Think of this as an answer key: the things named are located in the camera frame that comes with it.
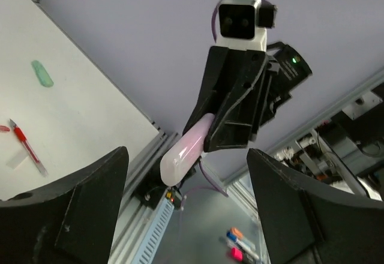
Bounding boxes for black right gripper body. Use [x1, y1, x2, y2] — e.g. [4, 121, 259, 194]
[227, 46, 290, 126]

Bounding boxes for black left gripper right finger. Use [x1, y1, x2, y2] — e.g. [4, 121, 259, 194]
[247, 149, 383, 263]

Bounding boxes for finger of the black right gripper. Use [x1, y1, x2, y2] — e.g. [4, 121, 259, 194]
[204, 50, 268, 152]
[182, 46, 229, 137]

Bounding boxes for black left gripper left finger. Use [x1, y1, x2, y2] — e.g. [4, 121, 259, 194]
[1, 146, 129, 263]

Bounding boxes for pink highlighter pen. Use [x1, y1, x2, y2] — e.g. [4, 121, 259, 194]
[160, 113, 215, 187]

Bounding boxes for green highlighter pen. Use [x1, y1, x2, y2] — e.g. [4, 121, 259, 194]
[31, 60, 54, 88]

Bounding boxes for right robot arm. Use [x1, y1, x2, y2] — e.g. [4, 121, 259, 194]
[184, 42, 312, 152]

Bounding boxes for red gel pen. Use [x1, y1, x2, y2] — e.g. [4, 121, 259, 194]
[9, 119, 49, 177]

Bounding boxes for red pen cap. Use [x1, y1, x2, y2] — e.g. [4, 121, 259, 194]
[0, 125, 10, 133]

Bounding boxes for clear marker cap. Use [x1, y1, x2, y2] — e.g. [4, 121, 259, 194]
[7, 150, 29, 169]

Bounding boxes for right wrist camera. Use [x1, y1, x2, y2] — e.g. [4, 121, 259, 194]
[211, 0, 277, 52]

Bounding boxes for aluminium rail base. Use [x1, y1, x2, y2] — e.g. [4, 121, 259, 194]
[108, 132, 179, 263]

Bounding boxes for white slotted cable duct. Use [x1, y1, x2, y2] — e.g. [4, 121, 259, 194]
[132, 199, 174, 264]

